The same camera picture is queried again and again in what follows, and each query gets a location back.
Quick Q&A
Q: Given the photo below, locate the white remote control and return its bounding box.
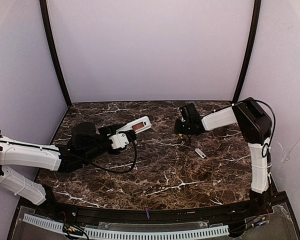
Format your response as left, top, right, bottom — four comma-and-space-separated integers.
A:
116, 116, 152, 134

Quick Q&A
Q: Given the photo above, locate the white battery cover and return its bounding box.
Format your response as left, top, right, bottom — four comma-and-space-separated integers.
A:
195, 148, 206, 159

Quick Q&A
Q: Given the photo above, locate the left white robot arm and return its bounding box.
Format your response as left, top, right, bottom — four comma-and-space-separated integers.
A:
0, 122, 137, 207

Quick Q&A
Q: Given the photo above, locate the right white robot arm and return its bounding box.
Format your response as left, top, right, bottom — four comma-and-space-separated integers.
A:
174, 97, 276, 198

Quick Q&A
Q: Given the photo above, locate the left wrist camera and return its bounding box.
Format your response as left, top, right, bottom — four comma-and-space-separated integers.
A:
108, 131, 136, 150

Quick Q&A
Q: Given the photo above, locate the white slotted cable duct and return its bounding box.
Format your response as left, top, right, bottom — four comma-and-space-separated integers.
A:
22, 214, 229, 240

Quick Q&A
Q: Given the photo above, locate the black front table rail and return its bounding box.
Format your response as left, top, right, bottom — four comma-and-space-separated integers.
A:
35, 187, 275, 225

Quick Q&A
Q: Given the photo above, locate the right black frame post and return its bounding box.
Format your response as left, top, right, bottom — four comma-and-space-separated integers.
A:
231, 0, 262, 103

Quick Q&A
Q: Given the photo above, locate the black frame post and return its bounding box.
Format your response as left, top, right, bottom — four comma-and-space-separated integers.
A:
231, 0, 262, 103
39, 0, 72, 108

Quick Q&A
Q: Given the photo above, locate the left black frame post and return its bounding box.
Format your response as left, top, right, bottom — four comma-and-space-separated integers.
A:
39, 0, 72, 108

